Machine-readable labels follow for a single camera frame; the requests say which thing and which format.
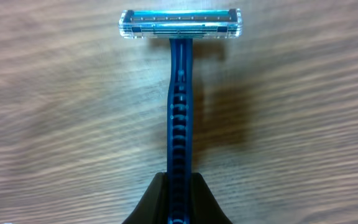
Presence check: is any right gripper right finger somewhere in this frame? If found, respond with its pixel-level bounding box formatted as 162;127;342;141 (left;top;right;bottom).
190;172;232;224

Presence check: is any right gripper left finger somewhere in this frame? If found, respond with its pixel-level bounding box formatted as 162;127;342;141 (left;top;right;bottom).
122;172;168;224

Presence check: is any blue disposable razor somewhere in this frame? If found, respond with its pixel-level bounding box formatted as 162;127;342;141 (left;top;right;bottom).
118;8;242;224

